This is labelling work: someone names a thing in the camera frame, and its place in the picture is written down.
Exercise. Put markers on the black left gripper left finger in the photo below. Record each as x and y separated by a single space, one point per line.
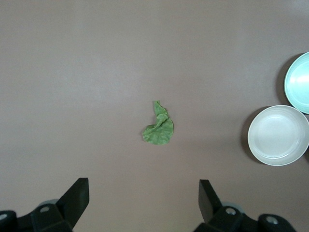
77 198

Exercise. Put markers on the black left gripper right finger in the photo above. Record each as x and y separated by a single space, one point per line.
207 203

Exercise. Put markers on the green lettuce leaf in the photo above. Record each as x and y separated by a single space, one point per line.
158 135

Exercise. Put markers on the beige round plate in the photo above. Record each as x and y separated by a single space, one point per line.
277 135

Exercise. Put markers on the mint green round plate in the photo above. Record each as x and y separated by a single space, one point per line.
299 82

